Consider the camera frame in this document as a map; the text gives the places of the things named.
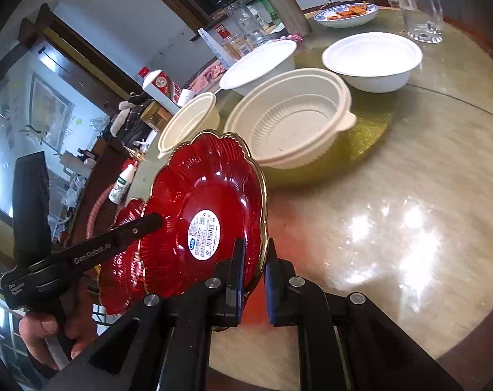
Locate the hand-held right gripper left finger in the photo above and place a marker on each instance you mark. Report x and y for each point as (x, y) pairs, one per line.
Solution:
(239, 290)

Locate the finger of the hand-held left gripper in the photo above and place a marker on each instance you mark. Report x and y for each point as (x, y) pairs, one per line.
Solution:
(124, 236)

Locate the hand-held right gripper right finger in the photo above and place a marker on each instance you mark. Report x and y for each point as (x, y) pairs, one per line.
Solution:
(270, 290)

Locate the small red glass plate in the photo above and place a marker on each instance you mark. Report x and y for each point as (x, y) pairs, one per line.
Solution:
(120, 271)

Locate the large red glass plate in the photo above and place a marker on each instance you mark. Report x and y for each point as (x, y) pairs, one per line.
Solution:
(181, 195)

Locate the small beige plastic bowl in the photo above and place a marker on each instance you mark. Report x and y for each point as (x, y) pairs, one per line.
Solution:
(189, 122)

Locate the large beige ribbed bowl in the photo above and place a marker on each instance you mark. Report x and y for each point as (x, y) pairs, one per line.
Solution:
(295, 130)

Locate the white paper bowl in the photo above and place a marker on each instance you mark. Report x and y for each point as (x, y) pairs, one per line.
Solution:
(262, 65)
(372, 59)

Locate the person's left hand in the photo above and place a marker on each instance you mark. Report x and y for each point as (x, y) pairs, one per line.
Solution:
(40, 334)

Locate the pink hoop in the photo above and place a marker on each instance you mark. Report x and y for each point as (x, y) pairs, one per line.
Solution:
(96, 207)

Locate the white bottle green label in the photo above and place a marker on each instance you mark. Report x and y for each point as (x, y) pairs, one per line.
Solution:
(122, 185)

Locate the framed picture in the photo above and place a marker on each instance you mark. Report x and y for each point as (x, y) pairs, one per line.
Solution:
(46, 110)

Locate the black white plaid bag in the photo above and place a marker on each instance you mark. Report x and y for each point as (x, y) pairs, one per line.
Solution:
(134, 122)

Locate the amber jar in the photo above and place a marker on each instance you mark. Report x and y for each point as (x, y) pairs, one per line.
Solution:
(154, 116)

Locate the small white capped jar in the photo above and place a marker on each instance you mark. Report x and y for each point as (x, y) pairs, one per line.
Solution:
(186, 98)

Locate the red white liquor bottle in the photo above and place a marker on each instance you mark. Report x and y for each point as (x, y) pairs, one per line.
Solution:
(160, 85)

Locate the gold glitter turntable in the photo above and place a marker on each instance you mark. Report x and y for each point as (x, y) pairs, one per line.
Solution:
(360, 146)

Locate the pink raw meat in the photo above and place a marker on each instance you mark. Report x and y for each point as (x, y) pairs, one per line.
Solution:
(207, 75)

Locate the white tube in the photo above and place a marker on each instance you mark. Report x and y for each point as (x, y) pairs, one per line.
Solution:
(209, 44)

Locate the red label glass bottle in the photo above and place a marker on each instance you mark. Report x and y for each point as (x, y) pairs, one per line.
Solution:
(230, 44)

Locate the clear glass jar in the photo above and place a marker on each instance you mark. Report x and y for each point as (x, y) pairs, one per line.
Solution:
(246, 24)

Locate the pink hair scrunchie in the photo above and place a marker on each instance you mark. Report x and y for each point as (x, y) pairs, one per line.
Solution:
(296, 38)

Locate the blue patterned plate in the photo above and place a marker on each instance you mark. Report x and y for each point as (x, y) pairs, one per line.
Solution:
(344, 21)

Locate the steel thermos flask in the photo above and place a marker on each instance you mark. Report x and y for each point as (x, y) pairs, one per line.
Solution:
(285, 6)

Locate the orange fried food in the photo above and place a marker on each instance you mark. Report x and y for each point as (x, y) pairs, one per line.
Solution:
(350, 11)

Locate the clear glass pitcher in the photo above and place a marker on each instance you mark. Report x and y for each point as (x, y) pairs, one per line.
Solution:
(419, 4)

